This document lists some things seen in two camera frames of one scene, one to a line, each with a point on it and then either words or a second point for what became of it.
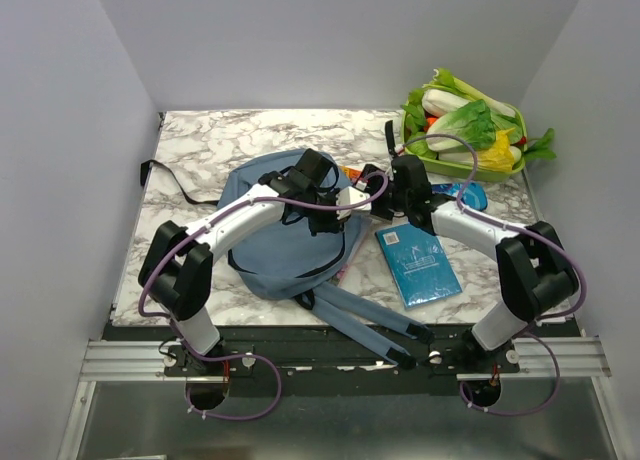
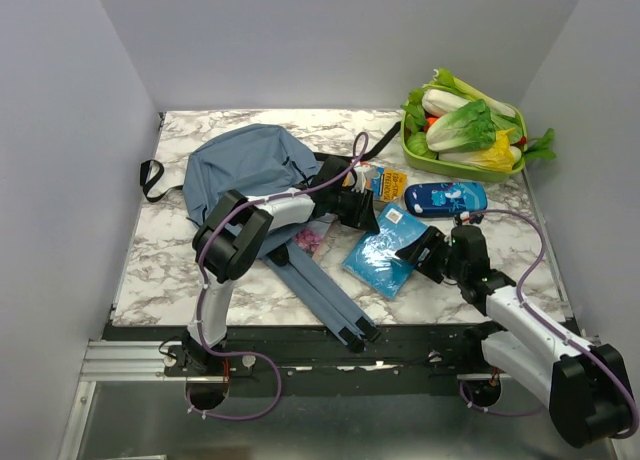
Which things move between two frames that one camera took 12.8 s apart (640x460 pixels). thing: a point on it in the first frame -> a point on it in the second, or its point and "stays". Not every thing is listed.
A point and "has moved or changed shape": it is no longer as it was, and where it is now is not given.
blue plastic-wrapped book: (419, 265) has moved or changed shape
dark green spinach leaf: (541, 149) stays
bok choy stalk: (444, 79) stays
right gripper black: (381, 211) -> (433, 239)
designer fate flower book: (356, 227) -> (310, 235)
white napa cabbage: (437, 102) stays
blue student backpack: (304, 268) -> (263, 161)
